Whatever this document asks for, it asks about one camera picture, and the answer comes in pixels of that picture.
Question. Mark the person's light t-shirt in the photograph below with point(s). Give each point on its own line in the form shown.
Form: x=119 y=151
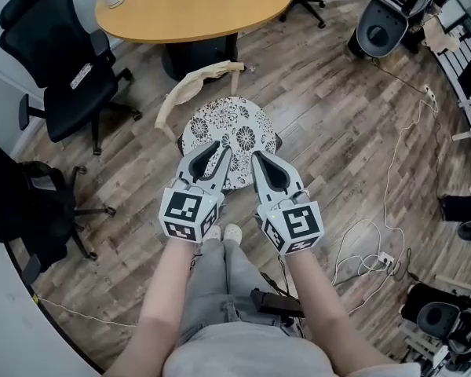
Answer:
x=247 y=352

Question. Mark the person's right forearm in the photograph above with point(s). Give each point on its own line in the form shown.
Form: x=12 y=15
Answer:
x=326 y=308

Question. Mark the person's right white shoe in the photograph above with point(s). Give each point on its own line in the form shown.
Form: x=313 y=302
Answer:
x=233 y=233

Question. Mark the person's grey trousers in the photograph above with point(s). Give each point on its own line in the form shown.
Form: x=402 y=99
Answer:
x=216 y=281

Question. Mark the backpack with grey pod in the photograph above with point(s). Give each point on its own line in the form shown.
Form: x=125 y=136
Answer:
x=439 y=318

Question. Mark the black battery pack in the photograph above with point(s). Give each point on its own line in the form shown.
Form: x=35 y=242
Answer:
x=276 y=302

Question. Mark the person's left forearm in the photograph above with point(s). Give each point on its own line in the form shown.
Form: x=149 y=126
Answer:
x=161 y=301

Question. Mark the black metal railing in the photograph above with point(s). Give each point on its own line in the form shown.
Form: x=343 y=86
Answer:
x=469 y=75

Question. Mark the black grey machine top right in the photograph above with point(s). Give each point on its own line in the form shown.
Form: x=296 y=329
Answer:
x=380 y=26

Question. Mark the white extension socket strip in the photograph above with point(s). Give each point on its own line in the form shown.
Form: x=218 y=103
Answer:
x=81 y=76

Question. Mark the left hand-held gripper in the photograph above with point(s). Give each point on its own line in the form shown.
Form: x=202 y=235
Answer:
x=180 y=210

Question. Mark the round wooden table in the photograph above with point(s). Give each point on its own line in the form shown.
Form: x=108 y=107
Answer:
x=196 y=6

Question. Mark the black-and-white floral cloth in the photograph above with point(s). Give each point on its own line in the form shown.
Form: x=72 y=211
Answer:
x=235 y=124

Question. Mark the person's white shoe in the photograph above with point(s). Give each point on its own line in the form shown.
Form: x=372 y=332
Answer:
x=212 y=234
x=233 y=233

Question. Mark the person's left white shoe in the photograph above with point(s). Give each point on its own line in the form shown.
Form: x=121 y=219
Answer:
x=212 y=234

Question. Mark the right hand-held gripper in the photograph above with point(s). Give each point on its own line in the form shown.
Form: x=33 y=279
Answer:
x=298 y=224

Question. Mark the wooden chair brown seat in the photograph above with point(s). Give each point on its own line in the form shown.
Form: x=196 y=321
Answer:
x=188 y=83

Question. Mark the white floor power strip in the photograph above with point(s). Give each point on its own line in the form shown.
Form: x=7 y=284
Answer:
x=386 y=257

